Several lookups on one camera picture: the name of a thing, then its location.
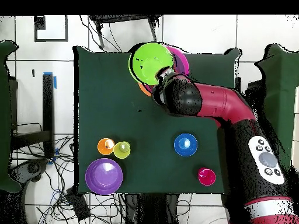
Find small blue plastic bowl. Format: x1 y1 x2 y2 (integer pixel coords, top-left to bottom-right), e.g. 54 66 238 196
173 133 199 157

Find black square frame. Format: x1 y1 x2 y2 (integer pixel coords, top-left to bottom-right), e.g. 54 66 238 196
34 15 69 43

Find black metal stand legs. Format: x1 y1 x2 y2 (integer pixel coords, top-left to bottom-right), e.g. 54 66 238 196
89 15 163 50

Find red plastic cup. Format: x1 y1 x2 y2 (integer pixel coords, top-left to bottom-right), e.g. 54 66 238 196
197 167 217 187

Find dark green table cloth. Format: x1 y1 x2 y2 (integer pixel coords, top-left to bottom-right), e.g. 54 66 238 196
72 44 242 196

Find yellow plastic cup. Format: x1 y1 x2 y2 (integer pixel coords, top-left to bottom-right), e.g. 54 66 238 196
113 141 131 159

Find black office chair base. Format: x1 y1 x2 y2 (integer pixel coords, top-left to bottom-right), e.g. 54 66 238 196
10 158 50 183

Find orange plastic cup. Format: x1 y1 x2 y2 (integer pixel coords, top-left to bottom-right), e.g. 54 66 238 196
97 138 116 156

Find green plastic bowl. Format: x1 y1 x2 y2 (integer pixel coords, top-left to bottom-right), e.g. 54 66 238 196
128 42 175 86

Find blue tape strip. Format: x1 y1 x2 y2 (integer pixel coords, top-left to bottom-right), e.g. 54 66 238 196
43 72 57 89
47 147 60 165

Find large pink plastic bowl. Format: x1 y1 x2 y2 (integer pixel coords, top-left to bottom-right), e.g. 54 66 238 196
164 45 190 76

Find large orange plastic bowl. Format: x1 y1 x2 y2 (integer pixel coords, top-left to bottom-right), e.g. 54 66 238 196
137 82 153 97

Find tangle of cables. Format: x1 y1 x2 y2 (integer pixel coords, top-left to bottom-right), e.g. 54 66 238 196
13 122 127 224

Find green cloth covered table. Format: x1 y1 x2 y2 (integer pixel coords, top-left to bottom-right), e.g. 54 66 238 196
254 44 299 164
0 40 22 193

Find black metal floor stand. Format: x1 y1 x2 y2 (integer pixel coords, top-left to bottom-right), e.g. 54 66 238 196
11 73 55 159

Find black power box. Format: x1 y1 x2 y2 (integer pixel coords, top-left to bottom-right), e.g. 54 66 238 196
66 187 91 221

